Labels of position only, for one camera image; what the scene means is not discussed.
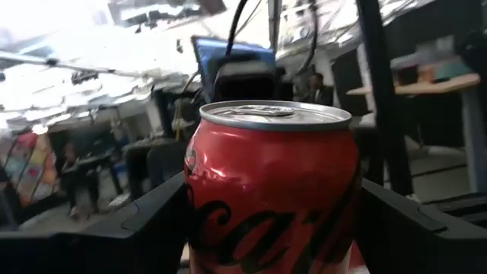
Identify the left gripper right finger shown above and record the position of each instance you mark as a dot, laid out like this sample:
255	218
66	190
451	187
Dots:
418	247

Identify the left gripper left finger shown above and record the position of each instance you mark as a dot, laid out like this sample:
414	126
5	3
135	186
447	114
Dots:
95	251

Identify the red Coca-Cola can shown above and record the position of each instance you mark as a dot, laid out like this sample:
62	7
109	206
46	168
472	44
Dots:
274	182

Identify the colourful patchwork quilt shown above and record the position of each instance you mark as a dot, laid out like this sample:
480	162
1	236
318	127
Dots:
26	171

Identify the high wooden desk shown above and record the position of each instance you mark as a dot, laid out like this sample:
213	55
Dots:
430	86

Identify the person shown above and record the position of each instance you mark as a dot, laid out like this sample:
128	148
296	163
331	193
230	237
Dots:
317	91

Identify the monitor with blue screen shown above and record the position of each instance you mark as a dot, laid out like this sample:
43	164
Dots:
207	53

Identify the black aluminium rig frame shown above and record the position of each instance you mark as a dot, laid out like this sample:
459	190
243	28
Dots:
380	95

